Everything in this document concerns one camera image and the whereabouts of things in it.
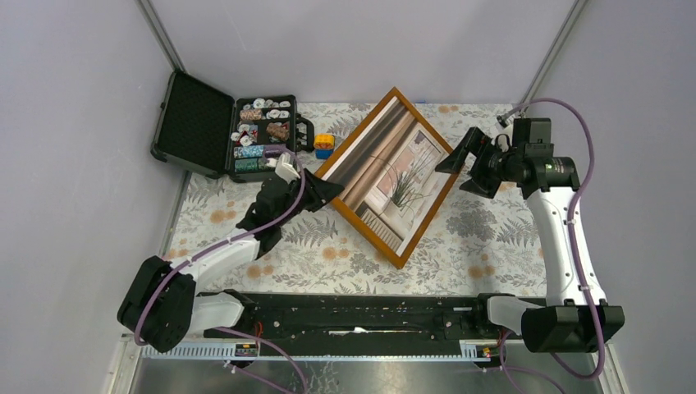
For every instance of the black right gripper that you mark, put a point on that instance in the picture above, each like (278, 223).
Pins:
(475, 143)

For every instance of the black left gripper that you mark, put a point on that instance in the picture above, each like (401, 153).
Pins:
(321, 191)

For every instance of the wooden picture frame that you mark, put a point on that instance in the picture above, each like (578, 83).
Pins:
(353, 217)

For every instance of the photo print of window plant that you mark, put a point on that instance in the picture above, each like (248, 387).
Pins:
(386, 174)

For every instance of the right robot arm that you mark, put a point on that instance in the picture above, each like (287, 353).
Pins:
(576, 317)

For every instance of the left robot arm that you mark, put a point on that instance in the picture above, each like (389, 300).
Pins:
(165, 303)

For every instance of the yellow and blue toy block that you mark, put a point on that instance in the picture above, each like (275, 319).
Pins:
(324, 145)

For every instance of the purple poker chip stack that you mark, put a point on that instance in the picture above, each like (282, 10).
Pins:
(273, 150)

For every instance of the orange poker chip roll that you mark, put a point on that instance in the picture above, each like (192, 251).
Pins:
(278, 132)

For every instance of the cyan poker chip stack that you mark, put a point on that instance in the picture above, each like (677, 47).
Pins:
(252, 151)

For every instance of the floral patterned table mat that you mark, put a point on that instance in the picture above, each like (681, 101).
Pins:
(473, 245)

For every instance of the green poker chip stack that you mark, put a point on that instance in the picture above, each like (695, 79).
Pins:
(246, 165)

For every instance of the black poker chip case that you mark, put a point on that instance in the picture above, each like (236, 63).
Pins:
(199, 126)

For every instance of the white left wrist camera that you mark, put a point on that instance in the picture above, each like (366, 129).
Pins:
(285, 168)

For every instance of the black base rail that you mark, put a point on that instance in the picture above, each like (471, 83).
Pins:
(376, 326)

